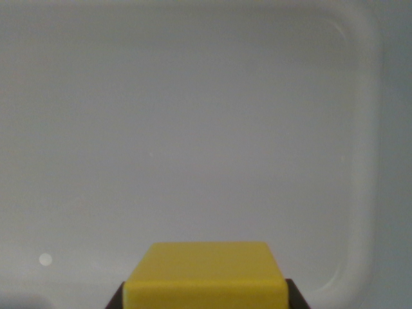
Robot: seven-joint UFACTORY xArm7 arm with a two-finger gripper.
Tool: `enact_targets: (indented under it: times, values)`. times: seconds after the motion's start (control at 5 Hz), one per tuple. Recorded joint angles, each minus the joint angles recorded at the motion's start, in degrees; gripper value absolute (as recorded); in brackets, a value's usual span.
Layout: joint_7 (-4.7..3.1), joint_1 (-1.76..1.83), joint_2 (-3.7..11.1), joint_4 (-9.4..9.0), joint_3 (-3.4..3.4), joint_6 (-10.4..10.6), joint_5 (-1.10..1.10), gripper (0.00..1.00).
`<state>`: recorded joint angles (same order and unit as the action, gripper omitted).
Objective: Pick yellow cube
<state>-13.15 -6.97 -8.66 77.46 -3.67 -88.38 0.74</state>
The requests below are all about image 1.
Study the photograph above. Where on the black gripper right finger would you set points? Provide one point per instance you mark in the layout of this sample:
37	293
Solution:
296	297

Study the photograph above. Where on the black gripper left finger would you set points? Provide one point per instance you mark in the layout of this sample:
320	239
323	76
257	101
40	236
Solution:
116	299

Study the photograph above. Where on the yellow cube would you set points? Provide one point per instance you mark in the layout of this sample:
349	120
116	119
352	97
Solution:
206	277

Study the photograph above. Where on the grey plastic tray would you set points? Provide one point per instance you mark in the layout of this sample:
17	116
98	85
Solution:
161	128

